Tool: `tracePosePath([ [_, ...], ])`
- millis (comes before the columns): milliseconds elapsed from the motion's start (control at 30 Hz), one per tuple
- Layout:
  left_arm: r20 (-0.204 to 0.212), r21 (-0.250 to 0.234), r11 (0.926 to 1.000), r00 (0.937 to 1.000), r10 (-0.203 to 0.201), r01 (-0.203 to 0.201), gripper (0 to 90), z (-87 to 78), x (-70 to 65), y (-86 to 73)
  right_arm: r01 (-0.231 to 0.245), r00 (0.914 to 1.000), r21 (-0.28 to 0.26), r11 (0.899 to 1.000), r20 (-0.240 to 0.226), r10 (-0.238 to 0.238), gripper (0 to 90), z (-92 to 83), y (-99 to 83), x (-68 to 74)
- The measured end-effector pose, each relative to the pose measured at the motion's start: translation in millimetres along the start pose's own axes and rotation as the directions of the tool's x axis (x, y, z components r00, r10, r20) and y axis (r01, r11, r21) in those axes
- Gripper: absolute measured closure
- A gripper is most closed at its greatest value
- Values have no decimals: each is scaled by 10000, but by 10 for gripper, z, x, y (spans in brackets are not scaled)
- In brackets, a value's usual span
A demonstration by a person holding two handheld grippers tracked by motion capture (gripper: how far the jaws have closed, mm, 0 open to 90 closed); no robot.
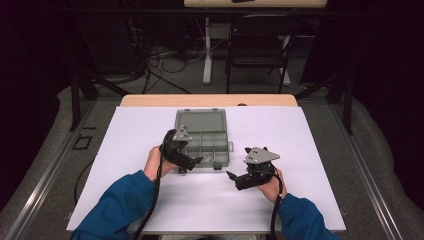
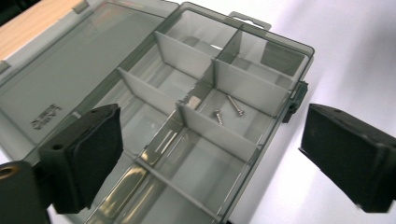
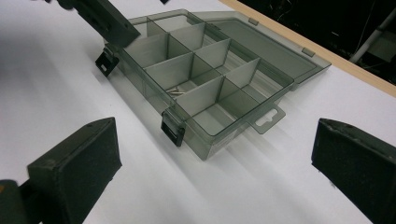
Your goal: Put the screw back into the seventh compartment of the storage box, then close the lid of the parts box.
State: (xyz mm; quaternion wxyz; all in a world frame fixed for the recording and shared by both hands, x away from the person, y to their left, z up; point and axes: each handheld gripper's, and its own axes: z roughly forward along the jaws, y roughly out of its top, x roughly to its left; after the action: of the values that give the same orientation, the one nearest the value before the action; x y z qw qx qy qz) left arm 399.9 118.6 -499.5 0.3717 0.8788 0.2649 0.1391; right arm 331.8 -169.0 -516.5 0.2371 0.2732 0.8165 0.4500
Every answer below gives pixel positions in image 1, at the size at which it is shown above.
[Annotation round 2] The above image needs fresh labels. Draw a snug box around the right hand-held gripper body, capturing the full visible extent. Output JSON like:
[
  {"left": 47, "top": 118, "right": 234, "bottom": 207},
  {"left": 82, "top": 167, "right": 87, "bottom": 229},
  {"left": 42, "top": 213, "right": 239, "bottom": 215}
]
[{"left": 235, "top": 146, "right": 281, "bottom": 192}]

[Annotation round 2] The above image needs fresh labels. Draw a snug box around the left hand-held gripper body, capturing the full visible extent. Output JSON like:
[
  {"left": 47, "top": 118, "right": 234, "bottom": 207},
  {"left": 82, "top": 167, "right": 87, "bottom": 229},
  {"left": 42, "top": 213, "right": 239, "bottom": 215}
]
[{"left": 160, "top": 124, "right": 198, "bottom": 172}]

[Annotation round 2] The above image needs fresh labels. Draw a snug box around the grey plastic compartment box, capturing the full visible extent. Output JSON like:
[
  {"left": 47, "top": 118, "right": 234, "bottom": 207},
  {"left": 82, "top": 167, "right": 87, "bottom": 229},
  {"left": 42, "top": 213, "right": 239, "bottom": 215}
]
[{"left": 173, "top": 108, "right": 235, "bottom": 174}]

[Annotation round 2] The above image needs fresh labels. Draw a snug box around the person's left hand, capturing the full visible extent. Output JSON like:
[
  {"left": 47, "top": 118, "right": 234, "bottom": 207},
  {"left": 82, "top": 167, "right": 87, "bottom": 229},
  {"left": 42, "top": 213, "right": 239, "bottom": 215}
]
[{"left": 143, "top": 145, "right": 178, "bottom": 183}]

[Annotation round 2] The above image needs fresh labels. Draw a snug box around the person's right hand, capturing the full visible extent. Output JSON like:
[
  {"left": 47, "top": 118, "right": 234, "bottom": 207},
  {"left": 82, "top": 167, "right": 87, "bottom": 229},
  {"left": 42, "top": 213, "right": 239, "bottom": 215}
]
[{"left": 256, "top": 169, "right": 285, "bottom": 205}]

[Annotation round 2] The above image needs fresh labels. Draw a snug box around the white table board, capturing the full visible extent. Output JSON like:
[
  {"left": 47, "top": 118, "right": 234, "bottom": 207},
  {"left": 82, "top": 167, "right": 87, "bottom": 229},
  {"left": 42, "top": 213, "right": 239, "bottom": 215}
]
[{"left": 65, "top": 105, "right": 347, "bottom": 233}]

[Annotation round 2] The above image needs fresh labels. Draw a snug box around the wooden table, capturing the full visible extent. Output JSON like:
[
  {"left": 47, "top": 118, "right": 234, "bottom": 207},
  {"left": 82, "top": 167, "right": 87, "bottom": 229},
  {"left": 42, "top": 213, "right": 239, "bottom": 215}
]
[{"left": 119, "top": 93, "right": 299, "bottom": 108}]

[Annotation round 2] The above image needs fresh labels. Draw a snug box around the white-legged wooden desk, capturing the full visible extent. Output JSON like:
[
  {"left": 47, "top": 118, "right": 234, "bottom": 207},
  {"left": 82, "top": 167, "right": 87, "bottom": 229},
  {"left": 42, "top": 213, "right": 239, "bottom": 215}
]
[{"left": 183, "top": 0, "right": 329, "bottom": 86}]

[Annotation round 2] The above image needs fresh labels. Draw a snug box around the black metal stand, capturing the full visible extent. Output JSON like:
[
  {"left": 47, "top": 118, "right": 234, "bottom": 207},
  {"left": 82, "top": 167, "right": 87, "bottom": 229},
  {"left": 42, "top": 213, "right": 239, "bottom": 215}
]
[
  {"left": 69, "top": 71, "right": 131, "bottom": 133},
  {"left": 294, "top": 71, "right": 355, "bottom": 136}
]

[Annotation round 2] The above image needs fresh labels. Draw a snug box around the black folding chair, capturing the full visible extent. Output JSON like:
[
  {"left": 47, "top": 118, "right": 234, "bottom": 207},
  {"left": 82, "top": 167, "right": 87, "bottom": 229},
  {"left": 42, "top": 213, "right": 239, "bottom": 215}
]
[{"left": 225, "top": 13, "right": 301, "bottom": 94}]

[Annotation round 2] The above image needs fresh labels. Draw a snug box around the black horizontal bar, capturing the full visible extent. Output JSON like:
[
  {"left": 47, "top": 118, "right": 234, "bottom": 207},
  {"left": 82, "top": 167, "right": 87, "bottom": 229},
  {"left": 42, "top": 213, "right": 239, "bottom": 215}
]
[{"left": 49, "top": 8, "right": 368, "bottom": 17}]

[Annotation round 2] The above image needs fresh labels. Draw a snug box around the right hand-held gripper cable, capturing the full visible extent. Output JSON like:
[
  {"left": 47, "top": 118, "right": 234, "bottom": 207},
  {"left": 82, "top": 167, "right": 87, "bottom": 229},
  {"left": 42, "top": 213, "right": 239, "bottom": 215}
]
[{"left": 270, "top": 173, "right": 285, "bottom": 240}]

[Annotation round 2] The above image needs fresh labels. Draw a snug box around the hand-held gripper cable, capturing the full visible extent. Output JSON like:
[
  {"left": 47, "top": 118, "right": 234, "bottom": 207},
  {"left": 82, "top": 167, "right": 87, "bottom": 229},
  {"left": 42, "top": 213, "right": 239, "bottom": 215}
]
[
  {"left": 270, "top": 173, "right": 285, "bottom": 240},
  {"left": 132, "top": 154, "right": 166, "bottom": 240}
]

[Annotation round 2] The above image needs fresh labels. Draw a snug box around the left hand-held gripper cable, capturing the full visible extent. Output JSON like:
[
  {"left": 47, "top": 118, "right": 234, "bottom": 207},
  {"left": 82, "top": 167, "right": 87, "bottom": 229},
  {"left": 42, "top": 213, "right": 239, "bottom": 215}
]
[{"left": 132, "top": 154, "right": 166, "bottom": 240}]

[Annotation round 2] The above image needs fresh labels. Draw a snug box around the tangle of floor cables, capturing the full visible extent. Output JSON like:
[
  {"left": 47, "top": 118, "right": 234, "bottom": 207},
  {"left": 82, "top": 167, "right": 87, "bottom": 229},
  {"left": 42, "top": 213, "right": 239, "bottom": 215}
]
[{"left": 128, "top": 16, "right": 228, "bottom": 95}]

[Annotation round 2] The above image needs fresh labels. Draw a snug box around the black floor cable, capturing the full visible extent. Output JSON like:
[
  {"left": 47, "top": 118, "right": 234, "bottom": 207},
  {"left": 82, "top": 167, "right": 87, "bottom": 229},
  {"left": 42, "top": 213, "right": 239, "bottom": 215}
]
[{"left": 73, "top": 159, "right": 96, "bottom": 205}]

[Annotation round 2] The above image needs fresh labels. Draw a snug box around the aluminium floor rail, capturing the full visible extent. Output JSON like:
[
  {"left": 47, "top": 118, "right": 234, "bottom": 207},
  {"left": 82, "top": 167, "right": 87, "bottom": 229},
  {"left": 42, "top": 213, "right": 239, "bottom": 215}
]
[
  {"left": 328, "top": 103, "right": 404, "bottom": 240},
  {"left": 3, "top": 99, "right": 98, "bottom": 240}
]

